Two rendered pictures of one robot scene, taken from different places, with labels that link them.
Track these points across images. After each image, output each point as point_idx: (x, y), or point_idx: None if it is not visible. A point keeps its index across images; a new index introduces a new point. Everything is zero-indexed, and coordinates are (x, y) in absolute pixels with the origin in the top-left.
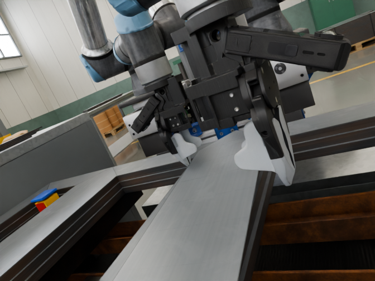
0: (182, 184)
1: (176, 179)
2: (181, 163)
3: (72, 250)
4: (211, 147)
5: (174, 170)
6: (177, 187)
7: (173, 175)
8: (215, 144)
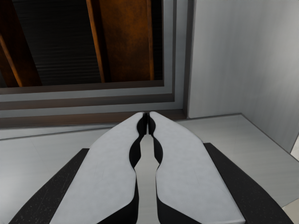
0: (23, 156)
1: (163, 19)
2: (188, 63)
3: None
4: (237, 152)
5: (175, 25)
6: (11, 146)
7: (173, 10)
8: (250, 159)
